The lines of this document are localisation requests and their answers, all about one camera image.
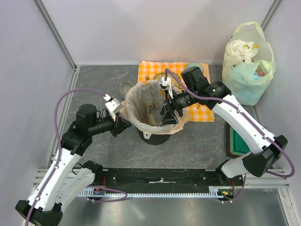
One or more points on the orange banana print plastic bag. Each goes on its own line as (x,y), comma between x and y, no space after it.
(142,106)

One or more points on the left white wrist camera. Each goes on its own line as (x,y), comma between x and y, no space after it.
(113,106)

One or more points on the green square dish black rim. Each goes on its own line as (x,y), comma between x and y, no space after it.
(235,145)

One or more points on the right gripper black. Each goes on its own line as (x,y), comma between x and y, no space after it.
(171,103)

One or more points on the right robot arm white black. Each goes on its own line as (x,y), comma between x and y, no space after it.
(264,147)

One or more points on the black plastic trash bin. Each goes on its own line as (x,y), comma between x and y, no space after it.
(153,139)

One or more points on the yellow white checkered cloth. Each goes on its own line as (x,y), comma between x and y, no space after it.
(197,112)

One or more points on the green plastic bag of trash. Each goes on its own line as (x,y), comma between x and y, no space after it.
(248,81)

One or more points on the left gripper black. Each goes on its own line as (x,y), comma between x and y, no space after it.
(118,125)

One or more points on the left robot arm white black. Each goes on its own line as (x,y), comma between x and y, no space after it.
(46,205)

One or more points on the light blue ceramic bowl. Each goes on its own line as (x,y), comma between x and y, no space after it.
(190,65)

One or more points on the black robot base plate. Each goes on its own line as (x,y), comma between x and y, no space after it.
(163,180)

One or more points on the woven bamboo tray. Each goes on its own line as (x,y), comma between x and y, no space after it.
(159,76)

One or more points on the striped ceramic cup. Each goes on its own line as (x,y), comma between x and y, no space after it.
(124,88)

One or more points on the grey slotted cable duct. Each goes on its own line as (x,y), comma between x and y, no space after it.
(99,193)

